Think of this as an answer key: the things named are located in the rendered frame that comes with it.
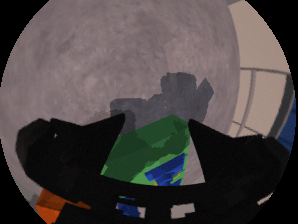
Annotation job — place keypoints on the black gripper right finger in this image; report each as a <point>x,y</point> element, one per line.
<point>215,150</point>

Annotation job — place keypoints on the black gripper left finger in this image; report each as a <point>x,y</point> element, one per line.
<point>95,140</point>

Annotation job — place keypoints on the blue micro servo with orange cable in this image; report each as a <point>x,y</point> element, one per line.
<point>129,210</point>

